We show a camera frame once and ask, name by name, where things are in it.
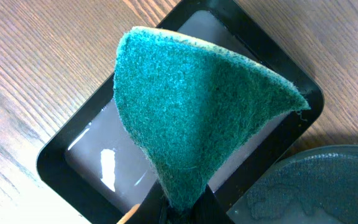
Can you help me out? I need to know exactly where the rectangular black tray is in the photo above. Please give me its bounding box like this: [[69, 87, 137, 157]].
[[37, 1, 324, 223]]

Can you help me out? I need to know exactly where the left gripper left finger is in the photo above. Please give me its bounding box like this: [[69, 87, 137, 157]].
[[117, 182, 168, 224]]

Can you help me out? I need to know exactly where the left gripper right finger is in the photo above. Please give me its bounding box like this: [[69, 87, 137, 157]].
[[193, 185, 234, 224]]

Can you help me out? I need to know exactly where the round black serving tray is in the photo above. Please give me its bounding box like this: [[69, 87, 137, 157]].
[[227, 145, 358, 223]]

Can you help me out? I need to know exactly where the green and yellow sponge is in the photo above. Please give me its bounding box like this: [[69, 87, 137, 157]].
[[114, 26, 310, 212]]

